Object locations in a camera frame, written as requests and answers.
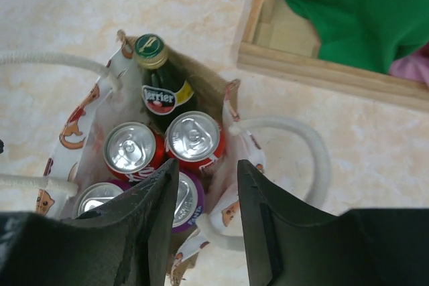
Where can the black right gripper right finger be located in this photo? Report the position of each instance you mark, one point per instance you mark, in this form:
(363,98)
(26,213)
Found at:
(289,242)

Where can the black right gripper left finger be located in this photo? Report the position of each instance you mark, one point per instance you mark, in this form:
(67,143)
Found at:
(125,241)

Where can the purple Fanta can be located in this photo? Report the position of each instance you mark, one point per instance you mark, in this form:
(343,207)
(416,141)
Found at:
(189,202)

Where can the red cola can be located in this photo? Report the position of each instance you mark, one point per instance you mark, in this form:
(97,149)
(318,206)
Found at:
(133,151)
(197,141)

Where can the green Perrier glass bottle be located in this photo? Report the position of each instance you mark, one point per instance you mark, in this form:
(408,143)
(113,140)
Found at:
(166,92)

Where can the wooden clothes rack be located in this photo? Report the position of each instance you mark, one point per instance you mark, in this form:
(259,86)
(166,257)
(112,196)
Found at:
(279,43)

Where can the pink garment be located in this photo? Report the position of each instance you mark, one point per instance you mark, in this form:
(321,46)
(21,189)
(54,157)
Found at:
(413,67)

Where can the green tank top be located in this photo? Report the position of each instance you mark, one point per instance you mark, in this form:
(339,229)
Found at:
(366,34)

